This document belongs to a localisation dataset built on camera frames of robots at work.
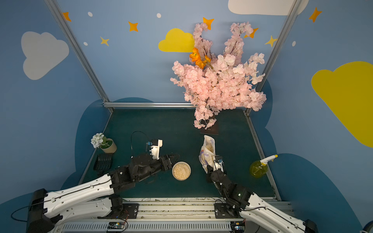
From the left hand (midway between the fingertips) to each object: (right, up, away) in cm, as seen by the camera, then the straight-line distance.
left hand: (177, 154), depth 68 cm
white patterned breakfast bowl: (+1, -13, +16) cm, 21 cm away
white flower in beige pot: (-48, +1, +25) cm, 54 cm away
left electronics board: (-32, -37, +4) cm, 48 cm away
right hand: (+18, -8, +13) cm, 24 cm away
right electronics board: (+30, -37, +4) cm, 48 cm away
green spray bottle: (+45, -11, +13) cm, 48 cm away
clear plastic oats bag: (+15, 0, +3) cm, 15 cm away
